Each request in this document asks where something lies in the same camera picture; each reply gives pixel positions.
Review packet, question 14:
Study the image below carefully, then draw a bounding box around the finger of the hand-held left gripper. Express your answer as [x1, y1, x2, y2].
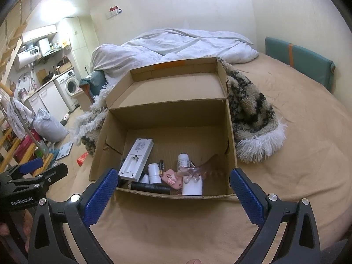
[8, 163, 69, 196]
[0, 158, 44, 183]

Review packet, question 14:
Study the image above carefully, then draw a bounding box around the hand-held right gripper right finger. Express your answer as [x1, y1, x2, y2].
[229, 168, 322, 264]

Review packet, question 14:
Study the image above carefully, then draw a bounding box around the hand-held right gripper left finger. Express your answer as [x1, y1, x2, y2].
[27, 168, 119, 264]

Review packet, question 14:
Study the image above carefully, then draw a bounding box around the clear pink hair claw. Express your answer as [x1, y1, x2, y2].
[183, 154, 220, 183]

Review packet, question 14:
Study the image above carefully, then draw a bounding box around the black flashlight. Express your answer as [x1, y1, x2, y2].
[130, 181, 171, 195]

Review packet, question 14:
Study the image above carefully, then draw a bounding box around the white remote control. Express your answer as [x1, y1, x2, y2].
[119, 138, 154, 181]

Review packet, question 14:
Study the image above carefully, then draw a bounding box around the white power adapter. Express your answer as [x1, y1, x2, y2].
[182, 176, 203, 196]

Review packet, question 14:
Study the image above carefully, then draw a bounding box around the white earbuds case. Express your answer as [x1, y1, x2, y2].
[141, 163, 162, 185]

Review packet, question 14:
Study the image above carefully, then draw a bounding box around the pink cartoon trinket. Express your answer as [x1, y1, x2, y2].
[162, 170, 183, 196]

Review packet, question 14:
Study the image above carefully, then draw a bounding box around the small white bottle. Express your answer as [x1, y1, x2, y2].
[177, 153, 191, 176]

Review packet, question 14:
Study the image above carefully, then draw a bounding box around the brown cardboard box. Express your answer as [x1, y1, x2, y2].
[88, 57, 238, 198]

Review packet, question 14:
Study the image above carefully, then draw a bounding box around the person's left hand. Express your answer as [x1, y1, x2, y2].
[0, 210, 35, 237]

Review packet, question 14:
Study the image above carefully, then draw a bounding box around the red cloth bag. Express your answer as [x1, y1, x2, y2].
[16, 136, 35, 160]

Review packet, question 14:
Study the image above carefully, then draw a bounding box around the glass bathroom scale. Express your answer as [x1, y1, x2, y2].
[55, 141, 74, 160]

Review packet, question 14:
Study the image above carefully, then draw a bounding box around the wooden chair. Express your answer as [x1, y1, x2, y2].
[0, 82, 54, 171]

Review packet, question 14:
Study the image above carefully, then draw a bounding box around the metal pole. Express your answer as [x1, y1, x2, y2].
[0, 91, 48, 154]

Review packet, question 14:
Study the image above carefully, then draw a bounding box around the grey trash bag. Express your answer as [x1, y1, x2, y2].
[33, 108, 69, 142]

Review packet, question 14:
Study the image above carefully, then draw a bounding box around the hanging white cloth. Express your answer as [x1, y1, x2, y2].
[7, 97, 33, 139]

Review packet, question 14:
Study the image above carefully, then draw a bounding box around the white kitchen base cabinet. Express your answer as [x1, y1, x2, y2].
[26, 81, 69, 114]

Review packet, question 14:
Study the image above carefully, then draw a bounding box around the beige bedside table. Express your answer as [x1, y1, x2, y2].
[72, 89, 92, 110]

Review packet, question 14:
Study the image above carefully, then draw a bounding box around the white washing machine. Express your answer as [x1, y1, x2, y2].
[54, 70, 80, 110]

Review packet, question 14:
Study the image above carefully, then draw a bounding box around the shaggy black white blanket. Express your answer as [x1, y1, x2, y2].
[70, 56, 288, 164]

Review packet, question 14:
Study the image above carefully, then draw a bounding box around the teal cushion with brown edge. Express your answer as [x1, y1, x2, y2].
[80, 70, 106, 99]

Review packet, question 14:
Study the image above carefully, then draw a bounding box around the small brown carton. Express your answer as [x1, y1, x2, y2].
[56, 58, 72, 73]

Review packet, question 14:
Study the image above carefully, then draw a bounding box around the white water heater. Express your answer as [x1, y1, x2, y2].
[14, 47, 42, 70]

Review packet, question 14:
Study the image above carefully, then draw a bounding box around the wooden staircase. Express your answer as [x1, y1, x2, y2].
[0, 22, 31, 88]

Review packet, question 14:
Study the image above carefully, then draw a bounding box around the tall white cupboard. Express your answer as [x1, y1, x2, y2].
[56, 16, 95, 53]

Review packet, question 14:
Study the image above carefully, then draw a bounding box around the teal cushion with orange stripe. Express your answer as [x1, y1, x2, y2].
[265, 36, 336, 91]

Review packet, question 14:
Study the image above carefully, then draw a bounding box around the white duvet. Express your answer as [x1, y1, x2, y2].
[91, 28, 260, 88]

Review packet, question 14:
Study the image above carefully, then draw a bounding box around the white exhaust duct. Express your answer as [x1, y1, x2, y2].
[38, 38, 51, 58]

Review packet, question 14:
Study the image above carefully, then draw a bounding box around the white wall cabinet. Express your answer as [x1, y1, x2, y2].
[22, 24, 58, 43]

